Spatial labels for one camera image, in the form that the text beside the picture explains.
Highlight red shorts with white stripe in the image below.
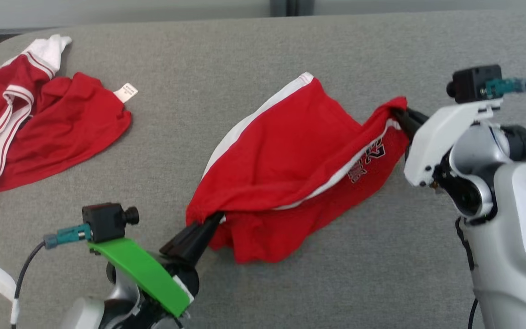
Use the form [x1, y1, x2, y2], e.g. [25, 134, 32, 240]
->
[185, 72, 410, 265]

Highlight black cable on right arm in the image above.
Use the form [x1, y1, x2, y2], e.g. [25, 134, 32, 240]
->
[455, 217, 479, 329]

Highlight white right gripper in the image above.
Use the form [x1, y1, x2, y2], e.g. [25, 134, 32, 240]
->
[391, 98, 503, 187]

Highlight grey partition post with feet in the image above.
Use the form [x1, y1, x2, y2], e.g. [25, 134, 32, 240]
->
[270, 0, 315, 17]

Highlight right camera cable teal plug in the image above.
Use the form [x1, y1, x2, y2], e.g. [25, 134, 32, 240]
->
[486, 78, 526, 103]

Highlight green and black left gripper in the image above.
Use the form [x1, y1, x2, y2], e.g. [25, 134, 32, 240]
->
[89, 212, 225, 318]

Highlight red shirt with white sleeves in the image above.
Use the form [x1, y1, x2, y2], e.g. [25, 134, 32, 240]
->
[0, 34, 138, 207]

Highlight camera cable teal plug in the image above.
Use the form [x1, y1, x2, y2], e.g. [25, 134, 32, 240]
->
[486, 78, 526, 103]
[12, 223, 92, 329]

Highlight left camera cable teal plug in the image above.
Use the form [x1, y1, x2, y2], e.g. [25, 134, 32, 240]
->
[12, 223, 92, 329]

